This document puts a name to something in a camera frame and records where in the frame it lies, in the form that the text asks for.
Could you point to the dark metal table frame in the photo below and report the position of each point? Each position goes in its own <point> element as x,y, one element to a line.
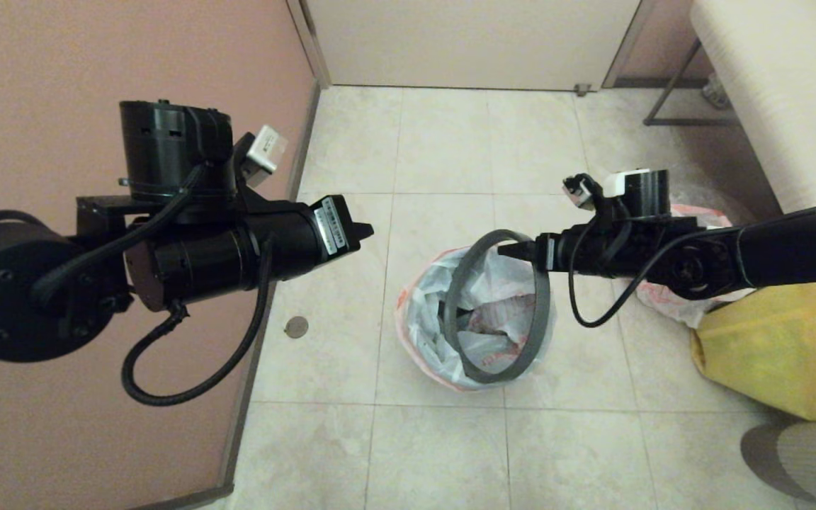
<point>684,123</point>

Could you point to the wrist camera black cylinder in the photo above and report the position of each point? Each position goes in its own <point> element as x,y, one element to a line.
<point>167,142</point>
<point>645,193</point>

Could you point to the left wrist camera black cylinder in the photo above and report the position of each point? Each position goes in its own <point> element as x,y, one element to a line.
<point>167,142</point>

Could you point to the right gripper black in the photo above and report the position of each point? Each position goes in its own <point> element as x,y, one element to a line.
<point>606,251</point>

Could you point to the yellow fabric tote bag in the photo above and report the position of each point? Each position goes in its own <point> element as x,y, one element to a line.
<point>769,354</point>

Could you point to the small metal door stop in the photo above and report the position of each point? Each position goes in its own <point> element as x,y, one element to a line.
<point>582,91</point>

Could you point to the small grey round floor disc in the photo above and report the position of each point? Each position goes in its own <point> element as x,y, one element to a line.
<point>297,326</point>

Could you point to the right wrist camera black cylinder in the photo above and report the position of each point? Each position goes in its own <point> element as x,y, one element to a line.
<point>645,193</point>

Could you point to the used white red-print trash bag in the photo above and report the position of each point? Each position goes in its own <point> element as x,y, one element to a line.
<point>670,301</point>

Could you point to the beige door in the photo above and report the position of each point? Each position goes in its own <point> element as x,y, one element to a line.
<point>472,42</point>

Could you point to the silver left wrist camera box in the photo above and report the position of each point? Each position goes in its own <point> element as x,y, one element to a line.
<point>266,149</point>

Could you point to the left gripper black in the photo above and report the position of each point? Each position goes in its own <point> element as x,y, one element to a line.
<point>238,248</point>

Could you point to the small clear plastic item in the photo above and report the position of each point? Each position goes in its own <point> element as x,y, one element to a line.
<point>716,95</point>

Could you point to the white wood-grain table top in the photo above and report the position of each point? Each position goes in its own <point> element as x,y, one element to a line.
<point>790,85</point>

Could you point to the white cartoon-print plastic bag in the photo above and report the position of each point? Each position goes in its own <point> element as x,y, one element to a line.
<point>429,347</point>

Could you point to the small right wrist camera box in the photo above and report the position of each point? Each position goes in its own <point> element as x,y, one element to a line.
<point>579,190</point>

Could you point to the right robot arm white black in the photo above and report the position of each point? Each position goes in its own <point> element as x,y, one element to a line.
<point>776,248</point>

